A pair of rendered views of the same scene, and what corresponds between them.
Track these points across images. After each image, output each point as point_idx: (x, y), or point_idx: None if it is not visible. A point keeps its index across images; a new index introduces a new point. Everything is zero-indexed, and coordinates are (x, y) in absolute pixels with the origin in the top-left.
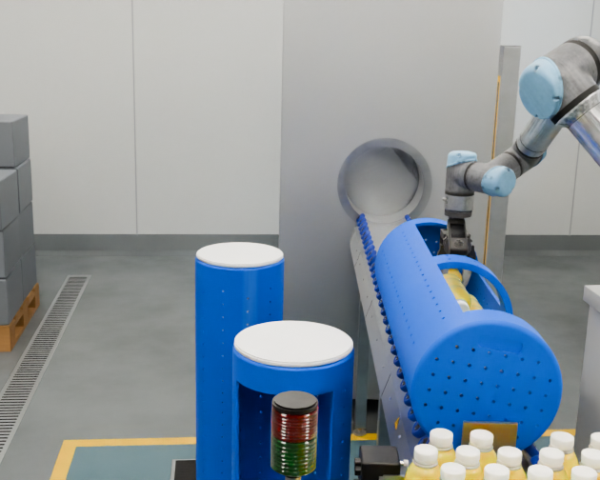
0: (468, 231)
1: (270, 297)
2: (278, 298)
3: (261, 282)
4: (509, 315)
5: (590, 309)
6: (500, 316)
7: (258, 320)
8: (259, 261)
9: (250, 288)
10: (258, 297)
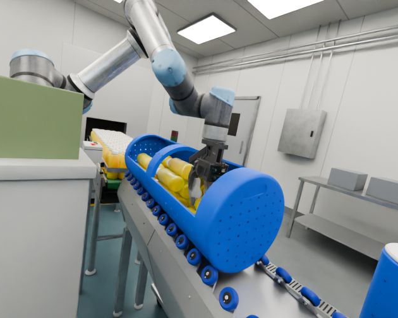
0: (204, 161)
1: (381, 288)
2: (392, 304)
3: (381, 266)
4: (146, 134)
5: (90, 181)
6: (149, 134)
7: (369, 296)
8: (397, 253)
9: (377, 265)
10: (375, 277)
